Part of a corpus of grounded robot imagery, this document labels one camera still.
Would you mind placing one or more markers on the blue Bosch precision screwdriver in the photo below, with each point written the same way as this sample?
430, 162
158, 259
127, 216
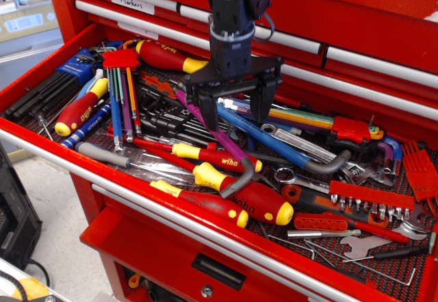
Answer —
87, 127

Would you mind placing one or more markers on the violet Allen key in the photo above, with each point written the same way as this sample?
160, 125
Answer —
227, 143

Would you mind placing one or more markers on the red holder rainbow Allen keys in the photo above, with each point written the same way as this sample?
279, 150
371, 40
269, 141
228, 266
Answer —
339, 130

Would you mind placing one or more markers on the large red yellow Wiha screwdriver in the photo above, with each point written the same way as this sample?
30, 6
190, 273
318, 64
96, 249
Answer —
261, 202

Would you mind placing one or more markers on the slim red shaft screwdriver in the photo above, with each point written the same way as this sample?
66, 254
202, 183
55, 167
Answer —
379, 231

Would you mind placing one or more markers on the black Torx key set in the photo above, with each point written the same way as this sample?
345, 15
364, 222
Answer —
163, 116

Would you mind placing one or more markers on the flat silver open wrench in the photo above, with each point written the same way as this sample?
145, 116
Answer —
361, 246

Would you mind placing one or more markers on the red comb shaped holder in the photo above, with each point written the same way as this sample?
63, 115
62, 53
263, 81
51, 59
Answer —
421, 174

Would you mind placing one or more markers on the red tool chest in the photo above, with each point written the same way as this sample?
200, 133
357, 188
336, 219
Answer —
400, 31

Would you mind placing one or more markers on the red bit holder strip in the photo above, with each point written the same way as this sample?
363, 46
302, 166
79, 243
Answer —
376, 201

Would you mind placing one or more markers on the red holder coloured Allen keys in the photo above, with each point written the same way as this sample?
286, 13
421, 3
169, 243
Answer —
119, 65

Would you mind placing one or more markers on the slim red yellow screwdriver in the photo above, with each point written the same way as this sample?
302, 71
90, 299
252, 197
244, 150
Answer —
212, 203

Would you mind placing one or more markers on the long red yellow screwdriver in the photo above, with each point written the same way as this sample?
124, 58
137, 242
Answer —
161, 56

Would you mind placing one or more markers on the white Markers label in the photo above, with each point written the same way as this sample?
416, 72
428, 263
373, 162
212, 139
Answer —
138, 5

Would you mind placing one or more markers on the large blue Allen key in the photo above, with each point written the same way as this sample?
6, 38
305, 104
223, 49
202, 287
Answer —
283, 149

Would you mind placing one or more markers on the silver combination wrench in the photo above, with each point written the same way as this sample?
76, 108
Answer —
287, 175

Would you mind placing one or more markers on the short red yellow Wiha screwdriver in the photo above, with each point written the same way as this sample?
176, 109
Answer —
79, 111

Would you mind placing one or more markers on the thin silver Allen key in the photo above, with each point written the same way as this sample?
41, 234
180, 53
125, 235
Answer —
362, 266

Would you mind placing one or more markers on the small red bit holder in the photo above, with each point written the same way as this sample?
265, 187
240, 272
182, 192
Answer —
322, 222

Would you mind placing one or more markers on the grey handled screwdriver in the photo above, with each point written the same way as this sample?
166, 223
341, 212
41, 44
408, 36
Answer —
137, 163

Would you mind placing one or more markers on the blue holder black Allen keys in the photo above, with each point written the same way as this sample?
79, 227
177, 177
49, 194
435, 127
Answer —
75, 72

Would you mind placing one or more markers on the orange black ratchet handle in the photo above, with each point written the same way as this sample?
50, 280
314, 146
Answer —
313, 201

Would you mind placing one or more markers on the black device on floor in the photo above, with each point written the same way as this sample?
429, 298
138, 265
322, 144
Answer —
20, 224

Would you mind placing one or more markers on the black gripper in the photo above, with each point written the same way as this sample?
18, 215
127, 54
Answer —
232, 68

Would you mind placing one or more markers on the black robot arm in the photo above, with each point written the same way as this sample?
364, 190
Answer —
236, 17

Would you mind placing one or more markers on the black precision screwdriver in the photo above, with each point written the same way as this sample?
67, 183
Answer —
397, 253

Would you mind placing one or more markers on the open red drawer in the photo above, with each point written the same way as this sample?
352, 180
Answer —
183, 248

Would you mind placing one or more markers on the silver adjustable wrench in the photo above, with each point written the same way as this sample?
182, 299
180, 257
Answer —
353, 173

